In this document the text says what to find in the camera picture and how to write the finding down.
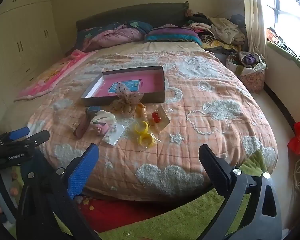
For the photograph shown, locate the polka dot hair bow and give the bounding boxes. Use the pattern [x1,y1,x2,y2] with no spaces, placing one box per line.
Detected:
[109,81,145,118]

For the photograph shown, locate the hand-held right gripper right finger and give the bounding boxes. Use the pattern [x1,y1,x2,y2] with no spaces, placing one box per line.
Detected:
[198,144,283,240]

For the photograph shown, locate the maroon claw hair clip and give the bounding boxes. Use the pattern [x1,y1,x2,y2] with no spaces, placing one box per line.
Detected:
[74,108,90,138]

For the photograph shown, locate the striped purple pillow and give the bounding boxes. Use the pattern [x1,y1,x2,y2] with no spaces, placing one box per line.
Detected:
[144,25,203,47]

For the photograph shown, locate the cherry earring packet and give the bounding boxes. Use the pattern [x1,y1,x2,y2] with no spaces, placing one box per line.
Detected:
[147,105,171,132]

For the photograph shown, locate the cream curtain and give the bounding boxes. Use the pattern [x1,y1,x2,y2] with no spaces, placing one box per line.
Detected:
[241,0,269,55]

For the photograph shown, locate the bedding on window sill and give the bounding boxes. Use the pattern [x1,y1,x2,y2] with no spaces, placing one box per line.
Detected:
[266,27,300,74]

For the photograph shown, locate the green rug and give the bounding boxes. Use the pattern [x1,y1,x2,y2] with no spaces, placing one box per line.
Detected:
[5,150,273,240]

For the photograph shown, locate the pink and navy duvet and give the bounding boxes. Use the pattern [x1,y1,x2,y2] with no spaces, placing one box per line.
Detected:
[76,20,154,53]

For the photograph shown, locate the white claw hair clip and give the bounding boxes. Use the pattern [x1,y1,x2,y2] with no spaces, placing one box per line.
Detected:
[94,110,110,124]

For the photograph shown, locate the yellow hoops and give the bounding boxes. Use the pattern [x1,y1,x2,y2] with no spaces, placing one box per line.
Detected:
[134,120,162,148]

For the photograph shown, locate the dark bed headboard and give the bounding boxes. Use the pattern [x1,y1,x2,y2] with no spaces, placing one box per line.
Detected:
[76,3,189,30]

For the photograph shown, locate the window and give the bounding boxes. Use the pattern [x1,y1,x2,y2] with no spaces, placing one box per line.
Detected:
[261,0,300,58]

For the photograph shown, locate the pink fuzzy hair clip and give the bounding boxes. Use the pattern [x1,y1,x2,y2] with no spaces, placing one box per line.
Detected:
[94,124,110,136]

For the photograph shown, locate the pile of clothes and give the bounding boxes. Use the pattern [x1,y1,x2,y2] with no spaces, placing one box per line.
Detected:
[185,9,247,53]

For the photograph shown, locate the shallow box with pink inside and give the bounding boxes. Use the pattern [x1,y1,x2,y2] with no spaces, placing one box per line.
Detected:
[80,66,166,107]

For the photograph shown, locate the pink cartoon blanket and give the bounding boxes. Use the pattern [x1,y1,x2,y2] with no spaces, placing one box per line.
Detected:
[14,49,98,102]

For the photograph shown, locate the floral laundry basket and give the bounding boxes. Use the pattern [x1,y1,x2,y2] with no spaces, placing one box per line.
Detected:
[226,51,267,94]

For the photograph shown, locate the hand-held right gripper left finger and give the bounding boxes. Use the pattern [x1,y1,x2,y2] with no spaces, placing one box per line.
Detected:
[16,143,103,240]

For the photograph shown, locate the orange hair clip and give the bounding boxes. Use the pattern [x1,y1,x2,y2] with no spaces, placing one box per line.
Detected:
[136,102,149,125]

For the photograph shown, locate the peach cloud quilt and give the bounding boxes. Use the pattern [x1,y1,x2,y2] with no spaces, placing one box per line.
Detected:
[25,47,278,202]

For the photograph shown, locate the cream wardrobe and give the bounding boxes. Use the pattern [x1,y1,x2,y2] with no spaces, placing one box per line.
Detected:
[0,0,65,90]

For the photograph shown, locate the white earring card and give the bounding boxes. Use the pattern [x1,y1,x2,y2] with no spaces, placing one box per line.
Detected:
[102,125,125,146]

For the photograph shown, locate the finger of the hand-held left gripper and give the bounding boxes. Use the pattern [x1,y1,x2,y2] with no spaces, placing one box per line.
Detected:
[5,130,50,153]
[0,127,30,144]

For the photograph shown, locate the red floor mat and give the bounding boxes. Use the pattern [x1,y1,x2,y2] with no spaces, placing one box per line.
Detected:
[75,196,173,233]

